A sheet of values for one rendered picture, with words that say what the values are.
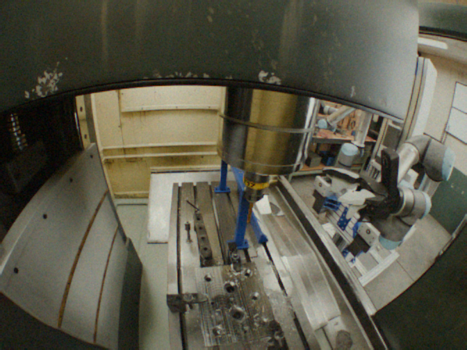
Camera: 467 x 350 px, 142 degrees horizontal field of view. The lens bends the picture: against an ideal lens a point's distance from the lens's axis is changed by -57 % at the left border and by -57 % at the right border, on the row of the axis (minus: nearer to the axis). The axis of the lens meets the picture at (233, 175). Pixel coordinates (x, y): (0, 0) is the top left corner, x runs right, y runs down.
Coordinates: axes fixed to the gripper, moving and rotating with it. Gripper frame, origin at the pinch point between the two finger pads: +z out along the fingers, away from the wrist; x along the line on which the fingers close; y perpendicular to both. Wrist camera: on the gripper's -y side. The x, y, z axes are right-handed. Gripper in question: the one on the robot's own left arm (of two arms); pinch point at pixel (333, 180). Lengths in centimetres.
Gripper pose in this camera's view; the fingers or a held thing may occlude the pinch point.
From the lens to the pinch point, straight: 39.4
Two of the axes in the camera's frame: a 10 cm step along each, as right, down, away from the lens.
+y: -1.3, 8.5, 5.1
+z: -9.9, -1.6, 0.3
